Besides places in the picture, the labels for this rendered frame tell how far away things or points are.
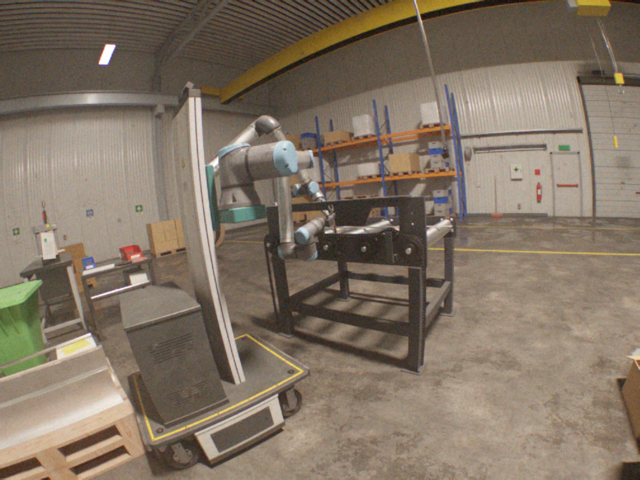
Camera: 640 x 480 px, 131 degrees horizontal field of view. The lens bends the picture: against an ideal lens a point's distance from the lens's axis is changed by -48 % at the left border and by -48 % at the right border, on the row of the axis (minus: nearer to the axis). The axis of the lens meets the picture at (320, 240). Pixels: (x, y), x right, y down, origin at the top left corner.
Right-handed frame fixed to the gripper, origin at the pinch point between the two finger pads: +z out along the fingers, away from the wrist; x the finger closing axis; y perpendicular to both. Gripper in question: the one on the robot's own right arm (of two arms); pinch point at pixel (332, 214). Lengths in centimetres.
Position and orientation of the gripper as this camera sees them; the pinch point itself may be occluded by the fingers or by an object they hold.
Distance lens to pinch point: 185.8
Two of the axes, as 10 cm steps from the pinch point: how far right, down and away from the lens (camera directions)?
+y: -1.9, -8.9, -4.1
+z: 5.9, -4.4, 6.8
